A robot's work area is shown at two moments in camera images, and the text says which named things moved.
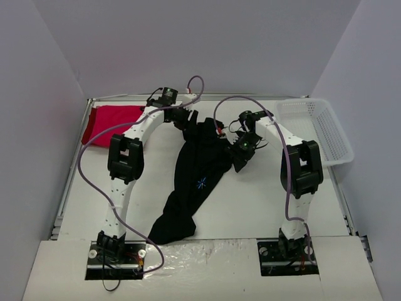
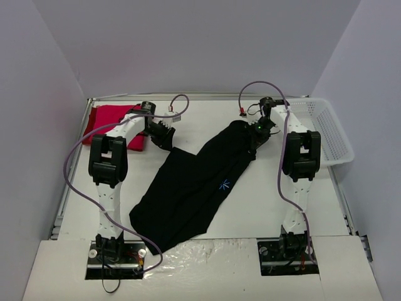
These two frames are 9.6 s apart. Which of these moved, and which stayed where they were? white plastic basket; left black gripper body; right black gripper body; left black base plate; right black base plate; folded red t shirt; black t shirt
Moved: left black gripper body; right black gripper body; black t shirt
Stayed: left black base plate; right black base plate; folded red t shirt; white plastic basket
